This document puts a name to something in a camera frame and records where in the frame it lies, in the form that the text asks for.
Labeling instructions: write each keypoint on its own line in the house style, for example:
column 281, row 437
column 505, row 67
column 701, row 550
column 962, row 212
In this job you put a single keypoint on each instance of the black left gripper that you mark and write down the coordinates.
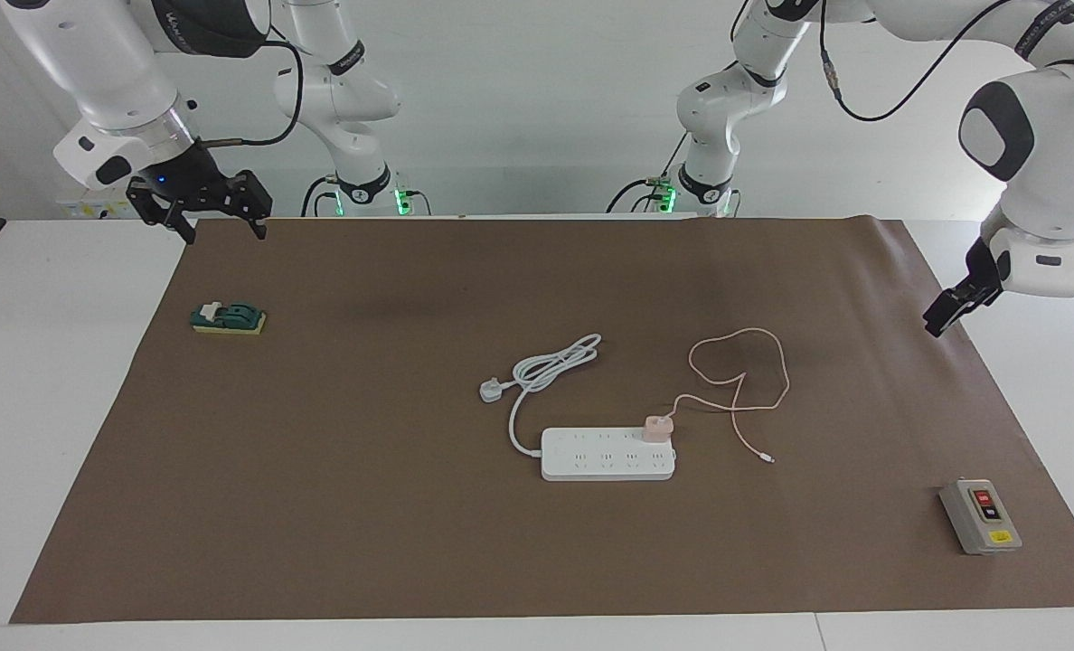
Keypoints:
column 987, row 276

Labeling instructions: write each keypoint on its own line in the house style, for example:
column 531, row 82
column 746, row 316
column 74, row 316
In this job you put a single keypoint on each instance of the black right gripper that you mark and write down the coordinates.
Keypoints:
column 189, row 185

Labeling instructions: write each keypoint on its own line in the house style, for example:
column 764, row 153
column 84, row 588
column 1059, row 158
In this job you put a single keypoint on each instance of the pink charger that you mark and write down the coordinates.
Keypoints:
column 657, row 429

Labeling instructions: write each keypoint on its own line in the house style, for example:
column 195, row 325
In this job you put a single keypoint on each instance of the white power strip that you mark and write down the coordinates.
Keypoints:
column 605, row 461

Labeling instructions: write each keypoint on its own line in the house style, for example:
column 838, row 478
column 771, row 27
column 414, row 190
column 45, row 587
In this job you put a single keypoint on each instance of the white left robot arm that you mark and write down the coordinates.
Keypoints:
column 1043, row 154

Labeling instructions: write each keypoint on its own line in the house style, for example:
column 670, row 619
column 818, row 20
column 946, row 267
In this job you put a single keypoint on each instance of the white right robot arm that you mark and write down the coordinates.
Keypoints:
column 94, row 54

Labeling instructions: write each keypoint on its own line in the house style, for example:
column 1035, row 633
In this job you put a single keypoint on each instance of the white panel yellow stickers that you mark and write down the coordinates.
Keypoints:
column 94, row 210

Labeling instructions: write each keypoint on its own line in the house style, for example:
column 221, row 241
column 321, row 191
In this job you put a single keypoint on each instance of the brown paper mat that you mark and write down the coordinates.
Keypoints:
column 320, row 542

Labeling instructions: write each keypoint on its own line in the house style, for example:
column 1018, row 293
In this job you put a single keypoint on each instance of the green knife switch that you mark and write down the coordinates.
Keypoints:
column 228, row 318

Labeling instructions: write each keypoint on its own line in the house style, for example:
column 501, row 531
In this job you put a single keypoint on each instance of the grey push-button switch box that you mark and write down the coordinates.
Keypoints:
column 978, row 517

